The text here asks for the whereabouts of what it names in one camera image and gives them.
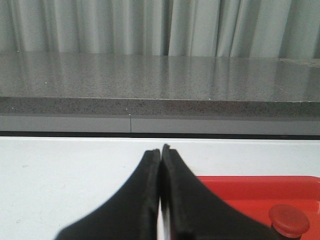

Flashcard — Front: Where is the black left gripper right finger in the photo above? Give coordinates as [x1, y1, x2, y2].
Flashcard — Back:
[160, 144, 278, 240]

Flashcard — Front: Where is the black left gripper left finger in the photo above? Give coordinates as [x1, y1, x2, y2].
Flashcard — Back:
[56, 149, 161, 240]

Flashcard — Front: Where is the red mushroom push button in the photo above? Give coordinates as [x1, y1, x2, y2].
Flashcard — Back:
[268, 204, 311, 240]

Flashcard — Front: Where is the red plastic tray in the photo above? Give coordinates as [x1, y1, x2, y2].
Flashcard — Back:
[199, 176, 320, 240]

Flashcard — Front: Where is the grey granite counter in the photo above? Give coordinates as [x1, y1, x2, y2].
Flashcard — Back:
[0, 51, 320, 137]

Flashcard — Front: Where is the white curtain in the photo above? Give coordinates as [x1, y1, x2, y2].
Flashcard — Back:
[0, 0, 320, 59]

